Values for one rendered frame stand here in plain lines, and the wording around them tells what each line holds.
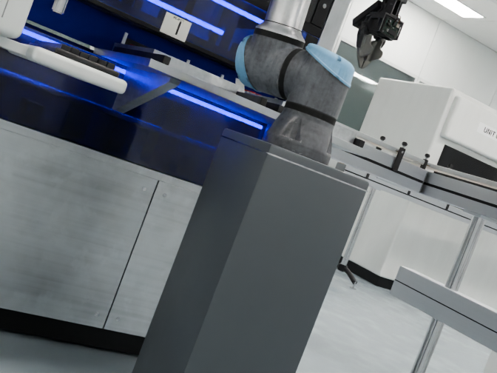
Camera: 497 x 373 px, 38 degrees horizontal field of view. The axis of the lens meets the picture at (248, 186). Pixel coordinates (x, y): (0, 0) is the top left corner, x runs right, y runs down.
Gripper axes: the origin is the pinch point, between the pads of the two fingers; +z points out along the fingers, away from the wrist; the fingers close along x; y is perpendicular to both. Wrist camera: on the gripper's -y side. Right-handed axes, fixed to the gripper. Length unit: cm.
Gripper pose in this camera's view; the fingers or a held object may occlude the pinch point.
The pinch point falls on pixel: (360, 64)
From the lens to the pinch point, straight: 206.5
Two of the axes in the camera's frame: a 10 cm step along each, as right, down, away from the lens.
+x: 8.2, 2.9, 5.0
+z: -3.6, 9.3, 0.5
